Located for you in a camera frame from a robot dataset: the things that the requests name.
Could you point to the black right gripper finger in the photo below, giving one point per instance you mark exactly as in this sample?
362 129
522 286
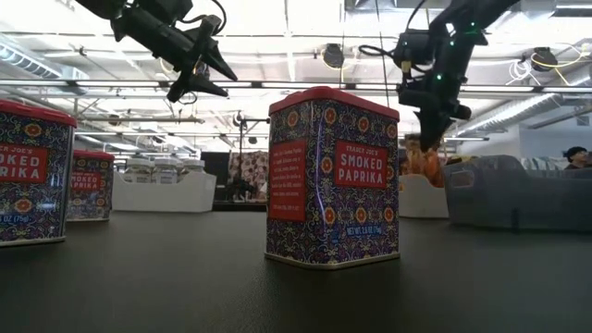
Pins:
435 129

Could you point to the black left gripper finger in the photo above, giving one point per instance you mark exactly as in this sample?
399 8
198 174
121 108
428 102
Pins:
194 84
219 60

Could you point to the red-lidded smoked paprika tin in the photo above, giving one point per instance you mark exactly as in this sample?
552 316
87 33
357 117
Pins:
32 176
333 185
90 185

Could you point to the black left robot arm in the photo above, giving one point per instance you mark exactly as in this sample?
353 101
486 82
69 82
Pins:
92 4

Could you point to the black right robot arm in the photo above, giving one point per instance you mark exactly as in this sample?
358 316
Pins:
476 14

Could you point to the yellow tape marker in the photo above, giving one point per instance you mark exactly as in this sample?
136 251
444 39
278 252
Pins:
406 67

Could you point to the black upright panel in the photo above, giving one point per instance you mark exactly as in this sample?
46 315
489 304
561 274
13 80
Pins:
215 173

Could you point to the floral patterned cloth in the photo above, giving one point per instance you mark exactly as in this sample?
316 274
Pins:
252 171

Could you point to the dark grey translucent bin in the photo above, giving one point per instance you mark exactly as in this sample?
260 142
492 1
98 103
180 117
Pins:
518 199

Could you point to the low white plastic bin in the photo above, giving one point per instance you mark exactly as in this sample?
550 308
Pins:
162 196

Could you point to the person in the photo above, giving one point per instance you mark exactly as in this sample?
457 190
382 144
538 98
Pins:
577 157

